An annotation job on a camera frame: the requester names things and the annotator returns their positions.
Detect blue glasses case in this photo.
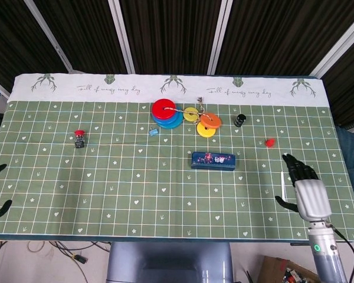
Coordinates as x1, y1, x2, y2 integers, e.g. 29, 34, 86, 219
191, 151, 237, 172

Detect orange ring disc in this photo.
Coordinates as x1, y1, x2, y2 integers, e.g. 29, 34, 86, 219
200, 113, 222, 129

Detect grey-blue robot torso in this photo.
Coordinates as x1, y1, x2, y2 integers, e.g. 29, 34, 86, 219
106, 242, 234, 283

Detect small yellow-green ring disc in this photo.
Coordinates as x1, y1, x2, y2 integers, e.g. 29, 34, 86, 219
183, 107, 199, 122

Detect teal ring disc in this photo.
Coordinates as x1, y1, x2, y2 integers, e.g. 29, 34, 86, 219
158, 110, 184, 130

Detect cardboard box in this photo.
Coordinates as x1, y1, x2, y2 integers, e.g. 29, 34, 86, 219
258, 255, 321, 283

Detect yellow ring disc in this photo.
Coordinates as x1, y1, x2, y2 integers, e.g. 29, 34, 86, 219
196, 121, 217, 139

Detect blue ring disc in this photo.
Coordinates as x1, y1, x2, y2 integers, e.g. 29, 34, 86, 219
152, 111, 180, 125

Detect white stick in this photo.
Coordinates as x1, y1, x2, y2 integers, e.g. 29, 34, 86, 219
280, 171, 290, 204

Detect dark pleated curtain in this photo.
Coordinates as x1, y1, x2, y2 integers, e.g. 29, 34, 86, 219
0, 0, 354, 127

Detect braided string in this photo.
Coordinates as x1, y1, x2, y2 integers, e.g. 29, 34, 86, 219
164, 97, 211, 130

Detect tangled floor cables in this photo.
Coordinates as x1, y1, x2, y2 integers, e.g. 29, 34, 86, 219
0, 241, 110, 283

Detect grey metal support bar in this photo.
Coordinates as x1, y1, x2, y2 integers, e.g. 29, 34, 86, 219
24, 0, 75, 74
309, 11, 354, 79
107, 0, 136, 74
206, 0, 230, 75

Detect red emergency stop button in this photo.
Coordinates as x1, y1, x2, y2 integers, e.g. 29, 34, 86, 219
74, 129, 86, 149

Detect green grid tablecloth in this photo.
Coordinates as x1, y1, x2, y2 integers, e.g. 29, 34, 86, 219
0, 73, 354, 243

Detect red ring disc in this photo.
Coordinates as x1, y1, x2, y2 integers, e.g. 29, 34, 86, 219
152, 98, 176, 120

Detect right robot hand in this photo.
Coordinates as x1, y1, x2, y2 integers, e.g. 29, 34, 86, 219
274, 153, 333, 222

